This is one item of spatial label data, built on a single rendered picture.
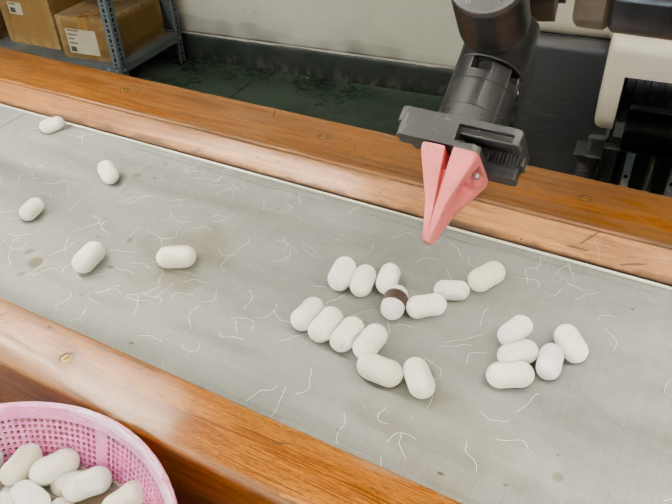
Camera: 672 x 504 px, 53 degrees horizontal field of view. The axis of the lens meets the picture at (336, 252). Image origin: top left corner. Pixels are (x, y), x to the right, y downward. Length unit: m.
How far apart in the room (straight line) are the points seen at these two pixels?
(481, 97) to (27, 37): 2.84
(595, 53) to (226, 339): 0.97
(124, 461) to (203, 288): 0.19
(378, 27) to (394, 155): 2.00
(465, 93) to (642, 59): 0.51
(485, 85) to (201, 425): 0.34
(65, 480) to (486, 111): 0.41
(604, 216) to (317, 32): 2.27
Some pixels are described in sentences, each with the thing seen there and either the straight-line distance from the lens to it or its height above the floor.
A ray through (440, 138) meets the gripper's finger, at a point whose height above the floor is 0.88.
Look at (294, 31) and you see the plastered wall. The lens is 2.91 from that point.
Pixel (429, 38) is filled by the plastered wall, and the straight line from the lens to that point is 2.69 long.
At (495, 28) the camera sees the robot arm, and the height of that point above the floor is 0.97.
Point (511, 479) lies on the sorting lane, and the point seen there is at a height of 0.74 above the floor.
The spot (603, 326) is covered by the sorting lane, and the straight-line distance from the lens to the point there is 0.61.
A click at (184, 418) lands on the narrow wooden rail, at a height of 0.76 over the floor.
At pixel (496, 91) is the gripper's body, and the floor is 0.91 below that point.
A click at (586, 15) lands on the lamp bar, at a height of 1.05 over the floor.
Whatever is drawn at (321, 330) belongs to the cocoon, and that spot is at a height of 0.76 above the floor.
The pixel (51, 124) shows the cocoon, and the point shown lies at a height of 0.75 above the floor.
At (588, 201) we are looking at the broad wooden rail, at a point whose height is 0.76.
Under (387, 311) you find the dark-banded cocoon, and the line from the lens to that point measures 0.57.
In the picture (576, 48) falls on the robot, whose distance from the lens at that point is 1.36.
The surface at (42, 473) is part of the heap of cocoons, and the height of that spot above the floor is 0.74.
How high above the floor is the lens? 1.14
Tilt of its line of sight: 38 degrees down
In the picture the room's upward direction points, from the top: 2 degrees counter-clockwise
